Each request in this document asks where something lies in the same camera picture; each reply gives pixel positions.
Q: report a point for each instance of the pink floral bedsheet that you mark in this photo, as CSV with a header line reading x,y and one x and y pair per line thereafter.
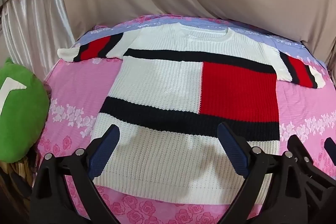
x,y
78,87

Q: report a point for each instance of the white satin curtain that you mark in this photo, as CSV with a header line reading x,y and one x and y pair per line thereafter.
x,y
31,27

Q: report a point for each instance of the green plush pillow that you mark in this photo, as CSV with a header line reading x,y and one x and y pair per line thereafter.
x,y
21,113

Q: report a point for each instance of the wicker basket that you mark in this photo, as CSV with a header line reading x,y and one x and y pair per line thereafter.
x,y
18,174

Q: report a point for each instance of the white red navy knit sweater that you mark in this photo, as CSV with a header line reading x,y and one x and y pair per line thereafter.
x,y
162,82

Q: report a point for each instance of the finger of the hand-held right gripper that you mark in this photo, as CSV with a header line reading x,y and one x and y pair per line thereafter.
x,y
315,174
329,146

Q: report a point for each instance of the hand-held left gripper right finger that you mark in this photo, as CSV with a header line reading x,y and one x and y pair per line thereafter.
x,y
233,150

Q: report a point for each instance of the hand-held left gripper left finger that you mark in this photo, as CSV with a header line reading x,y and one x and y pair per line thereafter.
x,y
103,150

